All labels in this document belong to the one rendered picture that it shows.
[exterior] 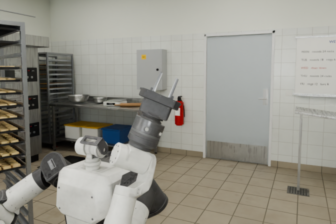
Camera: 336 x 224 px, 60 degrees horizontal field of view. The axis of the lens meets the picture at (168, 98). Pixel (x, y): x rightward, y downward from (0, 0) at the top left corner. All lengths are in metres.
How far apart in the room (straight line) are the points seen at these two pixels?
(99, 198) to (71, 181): 0.14
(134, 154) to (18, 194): 0.66
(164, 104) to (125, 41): 4.82
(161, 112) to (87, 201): 0.45
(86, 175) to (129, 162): 0.33
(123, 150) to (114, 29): 5.03
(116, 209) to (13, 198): 0.63
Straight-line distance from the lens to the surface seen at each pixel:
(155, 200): 1.04
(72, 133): 5.64
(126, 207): 0.81
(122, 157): 0.80
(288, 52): 4.69
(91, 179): 1.09
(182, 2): 5.17
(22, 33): 2.34
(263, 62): 4.74
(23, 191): 1.34
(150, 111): 0.81
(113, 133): 5.07
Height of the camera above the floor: 1.47
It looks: 5 degrees down
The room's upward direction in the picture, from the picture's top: straight up
